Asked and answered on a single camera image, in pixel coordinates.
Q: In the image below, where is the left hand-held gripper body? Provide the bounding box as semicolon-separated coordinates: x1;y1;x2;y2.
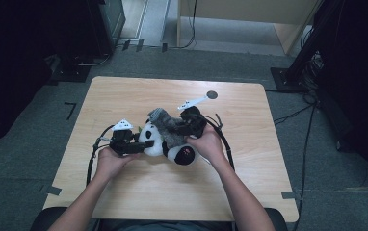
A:
109;118;141;158

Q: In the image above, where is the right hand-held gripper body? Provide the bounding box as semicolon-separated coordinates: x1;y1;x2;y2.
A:
176;95;209;139

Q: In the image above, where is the panda plush toy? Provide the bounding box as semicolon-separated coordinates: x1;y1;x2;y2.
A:
137;123;201;167

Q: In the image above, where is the grey fuzzy scarf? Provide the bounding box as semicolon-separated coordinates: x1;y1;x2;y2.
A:
147;108;190;150

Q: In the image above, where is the person's left hand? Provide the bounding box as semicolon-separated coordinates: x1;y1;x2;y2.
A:
95;147;143;185

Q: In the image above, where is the person's right hand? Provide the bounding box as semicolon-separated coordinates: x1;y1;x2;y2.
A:
185;123;227;165

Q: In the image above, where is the black angled floor tape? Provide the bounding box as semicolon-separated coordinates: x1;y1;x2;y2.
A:
64;101;77;121

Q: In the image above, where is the person's dark clothing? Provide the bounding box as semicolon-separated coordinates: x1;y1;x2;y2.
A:
99;219;236;231

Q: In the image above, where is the black flat stand base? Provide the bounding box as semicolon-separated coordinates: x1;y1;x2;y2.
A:
48;54;92;84

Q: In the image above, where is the black metal stand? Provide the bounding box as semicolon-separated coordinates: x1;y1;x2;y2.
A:
270;0;344;94

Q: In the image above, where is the black equipment cabinet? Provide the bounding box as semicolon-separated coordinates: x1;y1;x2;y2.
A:
87;0;127;57

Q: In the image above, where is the light wooden desk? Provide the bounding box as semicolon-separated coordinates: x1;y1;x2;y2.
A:
175;0;321;56

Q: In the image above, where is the dark curtain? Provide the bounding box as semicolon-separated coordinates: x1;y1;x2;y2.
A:
313;0;368;191
0;0;90;152

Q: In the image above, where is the right hand-held gripper cable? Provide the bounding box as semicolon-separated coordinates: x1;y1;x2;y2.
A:
200;113;236;171

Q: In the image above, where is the hand-held gripper cable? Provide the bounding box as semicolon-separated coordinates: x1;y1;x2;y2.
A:
85;124;116;187
200;113;236;171

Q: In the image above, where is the left hand-held gripper cable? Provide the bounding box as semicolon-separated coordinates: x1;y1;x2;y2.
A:
85;124;116;187

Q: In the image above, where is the black looped floor cable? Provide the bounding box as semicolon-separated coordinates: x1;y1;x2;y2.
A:
74;52;113;67

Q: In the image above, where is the black hanging cable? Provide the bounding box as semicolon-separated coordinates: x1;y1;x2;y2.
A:
171;0;198;50

